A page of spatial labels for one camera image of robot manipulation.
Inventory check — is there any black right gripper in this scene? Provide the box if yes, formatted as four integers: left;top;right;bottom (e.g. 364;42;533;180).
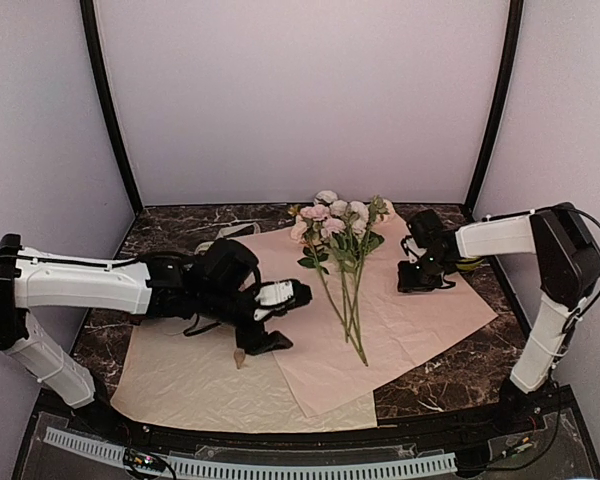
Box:
398;251;453;292

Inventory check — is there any tan satin ribbon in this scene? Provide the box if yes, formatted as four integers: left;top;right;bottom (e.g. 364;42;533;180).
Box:
233;348;246;370

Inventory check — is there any cream printed ribbon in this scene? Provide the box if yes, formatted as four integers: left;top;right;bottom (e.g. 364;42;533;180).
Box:
215;222;261;240

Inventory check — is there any pink fake flower bunch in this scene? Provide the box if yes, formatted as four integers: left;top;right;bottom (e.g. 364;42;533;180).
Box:
290;204;357;349

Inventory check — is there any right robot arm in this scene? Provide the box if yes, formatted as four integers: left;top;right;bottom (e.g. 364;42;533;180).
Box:
397;202;600;394

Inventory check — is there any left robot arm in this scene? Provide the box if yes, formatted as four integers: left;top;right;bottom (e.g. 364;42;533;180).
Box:
0;234;312;436

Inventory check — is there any yellow-green plastic bowl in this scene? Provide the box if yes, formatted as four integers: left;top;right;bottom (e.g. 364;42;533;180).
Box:
455;257;484;272

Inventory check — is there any pink wrapping paper sheet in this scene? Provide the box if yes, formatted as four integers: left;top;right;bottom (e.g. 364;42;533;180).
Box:
237;216;496;417

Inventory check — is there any cream wrapping paper sheet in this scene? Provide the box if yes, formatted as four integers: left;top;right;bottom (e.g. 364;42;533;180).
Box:
111;319;377;434

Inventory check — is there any small circuit board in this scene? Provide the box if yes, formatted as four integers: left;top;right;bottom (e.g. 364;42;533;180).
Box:
122;449;166;472

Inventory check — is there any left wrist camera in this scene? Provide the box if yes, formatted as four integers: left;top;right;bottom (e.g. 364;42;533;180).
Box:
253;279;313;322

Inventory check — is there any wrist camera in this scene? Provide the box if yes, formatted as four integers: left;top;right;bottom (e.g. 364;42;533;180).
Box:
253;279;313;322
406;209;444;249

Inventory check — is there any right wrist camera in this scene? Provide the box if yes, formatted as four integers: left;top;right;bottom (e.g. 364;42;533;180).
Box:
406;209;444;249

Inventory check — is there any grey slotted cable duct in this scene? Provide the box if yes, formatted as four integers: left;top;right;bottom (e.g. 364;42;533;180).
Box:
43;427;457;479

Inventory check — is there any right black frame post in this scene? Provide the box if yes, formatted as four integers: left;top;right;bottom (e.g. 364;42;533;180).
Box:
463;0;524;217

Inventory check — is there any black frame post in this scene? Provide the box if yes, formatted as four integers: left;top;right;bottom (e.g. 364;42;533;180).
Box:
79;0;144;216
463;0;524;217

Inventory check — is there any left black frame post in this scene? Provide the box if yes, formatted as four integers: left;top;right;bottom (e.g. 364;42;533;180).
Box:
79;0;144;216

